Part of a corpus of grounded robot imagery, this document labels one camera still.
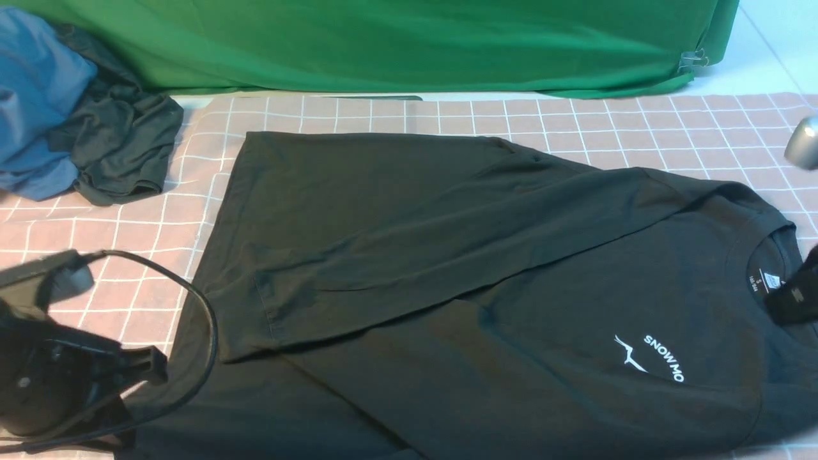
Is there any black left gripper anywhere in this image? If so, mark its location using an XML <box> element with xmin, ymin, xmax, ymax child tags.
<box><xmin>1</xmin><ymin>303</ymin><xmax>167</xmax><ymax>448</ymax></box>

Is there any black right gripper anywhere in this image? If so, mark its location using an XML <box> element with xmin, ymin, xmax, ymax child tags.
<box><xmin>764</xmin><ymin>247</ymin><xmax>817</xmax><ymax>325</ymax></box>

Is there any dark gray long-sleeved shirt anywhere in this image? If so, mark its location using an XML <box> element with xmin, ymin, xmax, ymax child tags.
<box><xmin>119</xmin><ymin>133</ymin><xmax>816</xmax><ymax>459</ymax></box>

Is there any pink checkered tablecloth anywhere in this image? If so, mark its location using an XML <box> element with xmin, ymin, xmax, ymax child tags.
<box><xmin>0</xmin><ymin>93</ymin><xmax>818</xmax><ymax>460</ymax></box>

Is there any dark gray crumpled garment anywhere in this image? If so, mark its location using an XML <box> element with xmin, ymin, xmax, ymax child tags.
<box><xmin>46</xmin><ymin>24</ymin><xmax>184</xmax><ymax>206</ymax></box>

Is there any metal binder clip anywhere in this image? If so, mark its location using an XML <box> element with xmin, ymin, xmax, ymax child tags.
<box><xmin>677</xmin><ymin>49</ymin><xmax>710</xmax><ymax>73</ymax></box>

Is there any blue crumpled garment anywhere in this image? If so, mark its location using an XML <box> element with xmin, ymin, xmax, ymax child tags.
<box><xmin>1</xmin><ymin>6</ymin><xmax>97</xmax><ymax>201</ymax></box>

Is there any green backdrop cloth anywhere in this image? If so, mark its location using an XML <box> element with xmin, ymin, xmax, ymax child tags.
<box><xmin>10</xmin><ymin>1</ymin><xmax>739</xmax><ymax>99</ymax></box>

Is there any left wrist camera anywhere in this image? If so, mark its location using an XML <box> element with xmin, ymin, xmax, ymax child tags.
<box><xmin>1</xmin><ymin>249</ymin><xmax>95</xmax><ymax>312</ymax></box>

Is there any black left camera cable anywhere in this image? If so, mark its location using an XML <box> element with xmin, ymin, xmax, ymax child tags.
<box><xmin>0</xmin><ymin>249</ymin><xmax>219</xmax><ymax>454</ymax></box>

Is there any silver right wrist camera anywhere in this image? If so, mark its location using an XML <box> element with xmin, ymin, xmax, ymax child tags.
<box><xmin>785</xmin><ymin>114</ymin><xmax>818</xmax><ymax>171</ymax></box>

